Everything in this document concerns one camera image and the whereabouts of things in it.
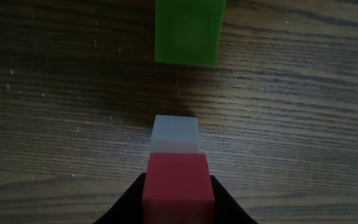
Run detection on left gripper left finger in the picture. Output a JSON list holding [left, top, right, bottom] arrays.
[[92, 172, 147, 224]]

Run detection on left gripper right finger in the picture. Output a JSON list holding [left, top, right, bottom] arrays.
[[210, 174, 259, 224]]

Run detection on red cube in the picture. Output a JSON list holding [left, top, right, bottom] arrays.
[[140, 152, 216, 224]]

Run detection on white cube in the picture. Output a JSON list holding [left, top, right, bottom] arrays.
[[150, 114, 201, 154]]

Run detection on green cube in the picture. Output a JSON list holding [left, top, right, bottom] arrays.
[[154, 0, 227, 67]]

